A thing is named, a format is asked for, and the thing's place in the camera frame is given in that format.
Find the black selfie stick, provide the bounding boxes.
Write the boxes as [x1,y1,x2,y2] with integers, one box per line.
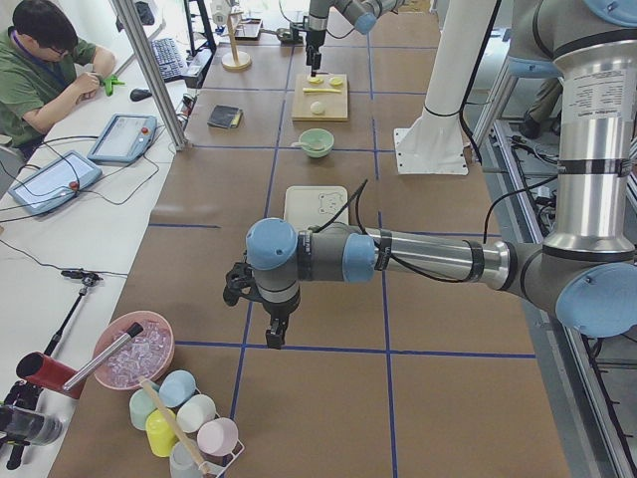
[43,269,103,357]

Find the aluminium frame post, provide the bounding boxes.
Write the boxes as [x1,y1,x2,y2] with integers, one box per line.
[112,0,187,151]

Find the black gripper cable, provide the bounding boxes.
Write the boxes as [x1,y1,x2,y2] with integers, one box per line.
[313,178,558,284]

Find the black keyboard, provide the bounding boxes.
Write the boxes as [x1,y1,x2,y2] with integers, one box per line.
[150,38,187,83]

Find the yellow sponge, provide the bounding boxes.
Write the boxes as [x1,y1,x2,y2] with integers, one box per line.
[230,110,243,128]

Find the far blue teach pendant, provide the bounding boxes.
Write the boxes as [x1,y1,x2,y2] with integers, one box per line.
[88,114,157,164]

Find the mint green cup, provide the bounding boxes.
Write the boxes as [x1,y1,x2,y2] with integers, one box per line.
[128,388,156,431]

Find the blue cup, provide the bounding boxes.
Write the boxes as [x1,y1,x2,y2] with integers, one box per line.
[159,369,196,408]

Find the green plastic toy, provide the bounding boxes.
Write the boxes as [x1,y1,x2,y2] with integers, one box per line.
[100,75,125,97]

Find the white steamed bun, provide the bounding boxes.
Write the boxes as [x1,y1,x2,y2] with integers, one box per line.
[310,101,325,116]

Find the pink bowl of ice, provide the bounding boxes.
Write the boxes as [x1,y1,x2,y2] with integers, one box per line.
[94,311,175,390]

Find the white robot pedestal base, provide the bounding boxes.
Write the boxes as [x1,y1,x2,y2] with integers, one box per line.
[394,0,500,175]

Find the pink cup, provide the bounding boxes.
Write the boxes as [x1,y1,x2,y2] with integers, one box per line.
[197,417,239,456]

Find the grey cup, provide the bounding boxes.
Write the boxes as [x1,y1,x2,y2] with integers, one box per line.
[169,442,203,478]

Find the blue teach pendant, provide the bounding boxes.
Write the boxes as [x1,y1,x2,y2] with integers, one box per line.
[88,114,157,164]
[9,150,103,215]

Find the white wire cup rack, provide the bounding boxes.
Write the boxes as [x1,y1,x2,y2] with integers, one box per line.
[180,386,245,477]

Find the black computer mouse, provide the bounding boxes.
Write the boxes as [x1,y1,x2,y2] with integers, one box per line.
[129,89,152,103]

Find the white cup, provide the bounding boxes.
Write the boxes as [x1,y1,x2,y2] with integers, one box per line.
[176,393,216,433]

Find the wooden stand with base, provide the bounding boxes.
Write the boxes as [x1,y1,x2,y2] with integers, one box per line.
[221,14,252,72]

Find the yellow cup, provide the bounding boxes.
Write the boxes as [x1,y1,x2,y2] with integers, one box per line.
[145,409,178,458]

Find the white bear tray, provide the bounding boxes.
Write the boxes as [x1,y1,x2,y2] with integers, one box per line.
[284,185,348,230]

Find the bamboo cutting board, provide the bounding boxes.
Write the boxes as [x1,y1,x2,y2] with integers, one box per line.
[291,73,348,121]

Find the light green bowl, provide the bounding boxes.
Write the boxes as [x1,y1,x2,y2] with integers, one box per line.
[298,128,334,158]

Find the dark tray on table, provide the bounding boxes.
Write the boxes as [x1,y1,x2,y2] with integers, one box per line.
[234,18,263,41]

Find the near blue teach pendant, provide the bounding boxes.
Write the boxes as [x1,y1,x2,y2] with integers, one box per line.
[9,150,103,215]

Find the silver metal tube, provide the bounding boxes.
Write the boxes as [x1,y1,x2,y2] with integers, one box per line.
[62,322,143,391]

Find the red cylinder holder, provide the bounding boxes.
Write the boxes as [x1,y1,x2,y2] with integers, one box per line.
[16,352,84,399]

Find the metal scoop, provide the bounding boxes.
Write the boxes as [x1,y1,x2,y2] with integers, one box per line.
[260,28,304,45]

